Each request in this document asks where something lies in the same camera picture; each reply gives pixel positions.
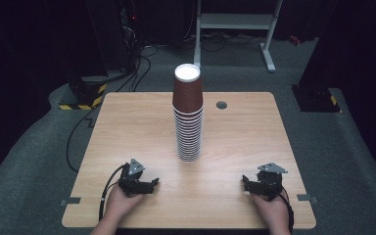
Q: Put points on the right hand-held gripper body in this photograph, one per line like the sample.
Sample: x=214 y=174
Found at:
x=269 y=182

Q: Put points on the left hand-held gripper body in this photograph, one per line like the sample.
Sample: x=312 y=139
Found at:
x=130 y=182

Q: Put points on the stack of brown paper cups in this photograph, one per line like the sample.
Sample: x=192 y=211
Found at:
x=188 y=98

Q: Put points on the person's left hand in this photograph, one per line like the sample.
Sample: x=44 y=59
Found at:
x=120 y=205

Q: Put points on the person's right hand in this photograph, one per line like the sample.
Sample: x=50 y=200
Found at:
x=274 y=212

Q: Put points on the grey tape strip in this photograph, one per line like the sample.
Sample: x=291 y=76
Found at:
x=71 y=201
x=306 y=197

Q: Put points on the black base with yellow stripes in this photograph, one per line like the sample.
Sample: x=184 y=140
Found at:
x=316 y=99
x=84 y=96

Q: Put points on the small red object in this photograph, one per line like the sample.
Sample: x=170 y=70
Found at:
x=294 y=40

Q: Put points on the white metal stand frame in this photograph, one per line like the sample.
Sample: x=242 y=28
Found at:
x=235 y=21

